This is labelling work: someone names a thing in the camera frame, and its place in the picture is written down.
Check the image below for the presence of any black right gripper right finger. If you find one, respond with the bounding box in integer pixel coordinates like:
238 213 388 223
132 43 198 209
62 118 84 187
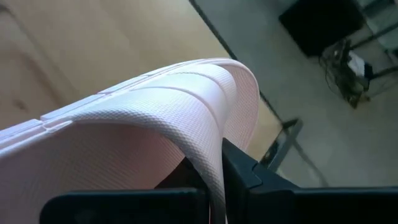
222 138 398 224

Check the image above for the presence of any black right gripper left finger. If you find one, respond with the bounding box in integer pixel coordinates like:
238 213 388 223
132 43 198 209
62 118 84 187
39 157 211 224

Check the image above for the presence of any pink rubber slide sandal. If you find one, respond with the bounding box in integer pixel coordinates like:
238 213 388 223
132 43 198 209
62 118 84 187
0 57 261 224

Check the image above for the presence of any black box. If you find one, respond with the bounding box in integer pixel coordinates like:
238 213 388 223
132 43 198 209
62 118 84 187
279 0 365 58

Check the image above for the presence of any tangled cable bundle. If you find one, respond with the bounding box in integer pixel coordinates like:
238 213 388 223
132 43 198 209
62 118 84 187
319 39 374 109

